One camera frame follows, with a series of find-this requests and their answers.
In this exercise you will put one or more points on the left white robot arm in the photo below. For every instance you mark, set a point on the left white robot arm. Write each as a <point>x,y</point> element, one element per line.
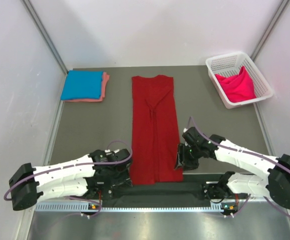
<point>91,176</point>

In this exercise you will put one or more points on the red t-shirt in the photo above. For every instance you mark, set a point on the red t-shirt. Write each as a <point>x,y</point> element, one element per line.
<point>155,132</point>

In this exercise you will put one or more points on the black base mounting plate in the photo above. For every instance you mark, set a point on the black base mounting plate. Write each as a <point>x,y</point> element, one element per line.
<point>200,186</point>

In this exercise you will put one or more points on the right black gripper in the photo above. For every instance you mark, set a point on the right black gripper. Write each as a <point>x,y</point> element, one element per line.
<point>182,158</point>

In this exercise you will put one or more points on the aluminium frame rail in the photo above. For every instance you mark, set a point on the aluminium frame rail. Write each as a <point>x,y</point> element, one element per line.
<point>242,184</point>

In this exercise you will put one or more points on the grey slotted cable duct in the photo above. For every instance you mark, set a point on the grey slotted cable duct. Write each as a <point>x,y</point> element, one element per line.
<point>87,207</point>

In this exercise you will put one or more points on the blue folded t-shirt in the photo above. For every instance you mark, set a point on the blue folded t-shirt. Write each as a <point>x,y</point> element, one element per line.
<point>82,85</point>

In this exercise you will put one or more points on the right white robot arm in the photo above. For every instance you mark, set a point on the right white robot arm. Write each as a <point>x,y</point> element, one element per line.
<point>267,176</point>

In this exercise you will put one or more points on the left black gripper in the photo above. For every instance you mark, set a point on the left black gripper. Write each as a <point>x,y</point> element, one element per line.
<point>118,182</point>

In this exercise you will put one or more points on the magenta t-shirt in basket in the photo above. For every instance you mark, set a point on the magenta t-shirt in basket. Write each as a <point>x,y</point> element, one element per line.
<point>239,87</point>

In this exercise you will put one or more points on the salmon pink folded t-shirt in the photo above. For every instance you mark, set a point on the salmon pink folded t-shirt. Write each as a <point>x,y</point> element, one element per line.
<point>105,79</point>

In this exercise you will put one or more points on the white plastic basket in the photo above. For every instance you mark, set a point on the white plastic basket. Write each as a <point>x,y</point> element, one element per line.
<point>230,64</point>

